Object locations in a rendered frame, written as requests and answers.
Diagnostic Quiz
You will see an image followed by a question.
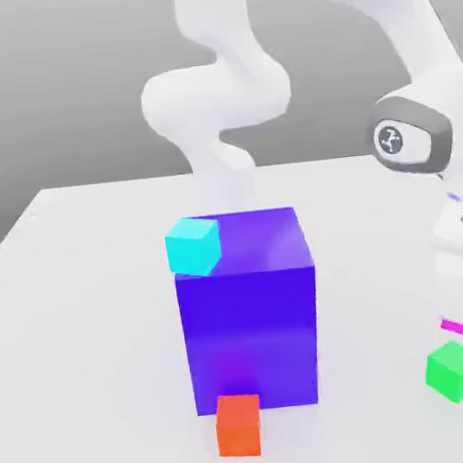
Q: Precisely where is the small green cube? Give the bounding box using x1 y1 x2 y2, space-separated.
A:
420 338 463 408

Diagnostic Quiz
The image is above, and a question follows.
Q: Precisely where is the large blue box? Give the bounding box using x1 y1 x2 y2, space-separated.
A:
167 203 330 419

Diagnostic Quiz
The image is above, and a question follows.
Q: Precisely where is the small red cube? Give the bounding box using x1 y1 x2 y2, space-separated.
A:
212 390 267 462

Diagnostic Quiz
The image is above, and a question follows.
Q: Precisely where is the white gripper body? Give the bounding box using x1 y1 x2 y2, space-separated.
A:
428 201 463 278

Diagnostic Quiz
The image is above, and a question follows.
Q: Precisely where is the small cyan cube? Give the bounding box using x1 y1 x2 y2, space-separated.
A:
162 213 226 281

